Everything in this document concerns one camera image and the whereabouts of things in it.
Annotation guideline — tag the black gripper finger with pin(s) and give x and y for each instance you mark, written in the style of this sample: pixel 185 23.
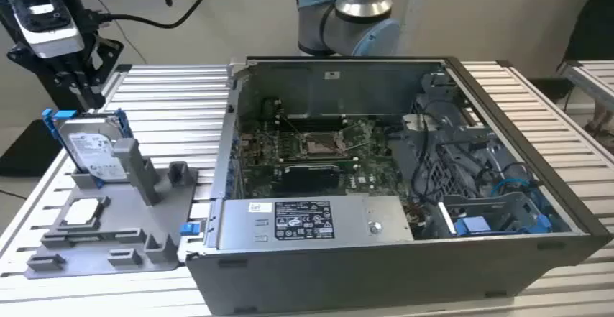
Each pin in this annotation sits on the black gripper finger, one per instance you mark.
pixel 28 60
pixel 111 52

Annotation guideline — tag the hard disk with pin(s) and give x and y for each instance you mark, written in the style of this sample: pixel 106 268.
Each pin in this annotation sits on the hard disk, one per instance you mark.
pixel 88 144

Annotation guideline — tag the blue empty disk carrier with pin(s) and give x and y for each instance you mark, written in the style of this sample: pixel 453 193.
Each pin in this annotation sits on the blue empty disk carrier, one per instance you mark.
pixel 473 227

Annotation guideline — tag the metal disk bay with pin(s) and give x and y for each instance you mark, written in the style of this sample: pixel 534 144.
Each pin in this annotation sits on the metal disk bay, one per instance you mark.
pixel 509 205

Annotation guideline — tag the silver CPU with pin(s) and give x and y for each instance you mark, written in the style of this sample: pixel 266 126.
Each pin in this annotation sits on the silver CPU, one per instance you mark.
pixel 86 212

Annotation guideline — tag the gray parts rack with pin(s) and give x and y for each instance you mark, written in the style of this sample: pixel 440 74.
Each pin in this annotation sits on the gray parts rack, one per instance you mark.
pixel 121 216

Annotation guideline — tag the CPU socket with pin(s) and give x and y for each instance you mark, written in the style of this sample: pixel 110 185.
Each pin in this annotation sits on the CPU socket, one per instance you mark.
pixel 319 146

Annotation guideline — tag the blue case latch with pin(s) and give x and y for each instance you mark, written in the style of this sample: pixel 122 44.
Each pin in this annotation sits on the blue case latch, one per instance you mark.
pixel 189 229

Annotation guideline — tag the silver power supply unit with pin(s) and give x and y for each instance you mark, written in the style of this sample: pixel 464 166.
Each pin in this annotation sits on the silver power supply unit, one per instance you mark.
pixel 250 230

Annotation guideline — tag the green motherboard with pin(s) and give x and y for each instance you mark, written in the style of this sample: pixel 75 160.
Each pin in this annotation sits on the green motherboard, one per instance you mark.
pixel 369 166

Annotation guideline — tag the gray metal drive cage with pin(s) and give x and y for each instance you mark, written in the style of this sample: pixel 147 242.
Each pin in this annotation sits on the gray metal drive cage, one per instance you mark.
pixel 446 173

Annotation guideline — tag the open black PC case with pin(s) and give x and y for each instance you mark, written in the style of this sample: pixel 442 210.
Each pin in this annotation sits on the open black PC case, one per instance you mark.
pixel 335 284

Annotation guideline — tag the aluminium side table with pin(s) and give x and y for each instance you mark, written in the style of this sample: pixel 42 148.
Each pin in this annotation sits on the aluminium side table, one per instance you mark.
pixel 592 76

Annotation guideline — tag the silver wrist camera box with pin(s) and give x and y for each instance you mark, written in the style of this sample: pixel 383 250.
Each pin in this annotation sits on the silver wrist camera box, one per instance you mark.
pixel 52 42

